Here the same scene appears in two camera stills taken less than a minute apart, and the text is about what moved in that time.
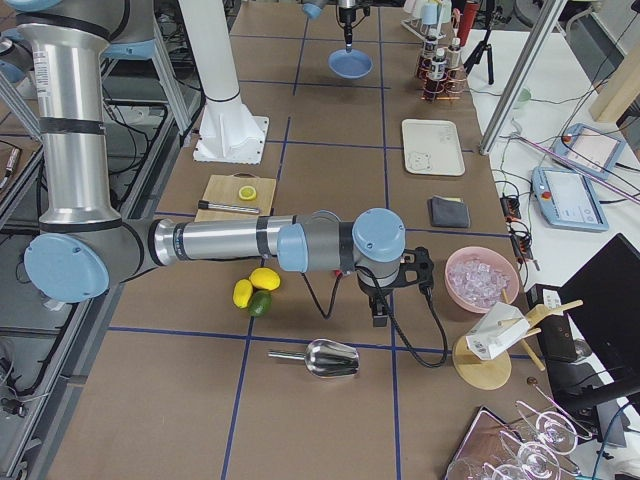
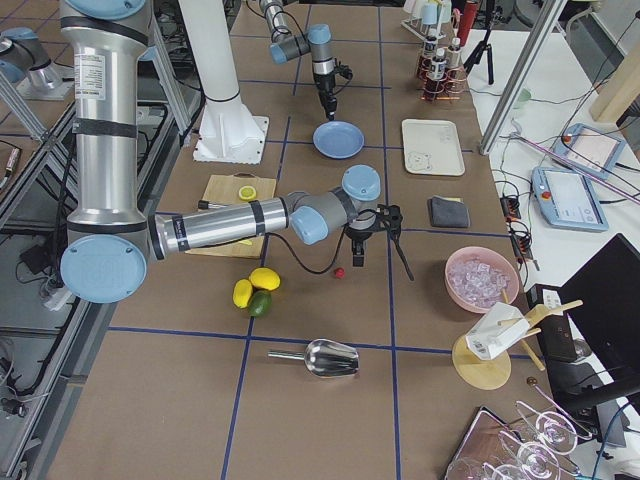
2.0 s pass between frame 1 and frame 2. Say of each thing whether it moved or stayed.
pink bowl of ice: stayed
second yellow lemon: stayed
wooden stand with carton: stayed
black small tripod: stayed
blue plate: moved
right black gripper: moved
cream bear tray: stayed
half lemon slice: stayed
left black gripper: moved
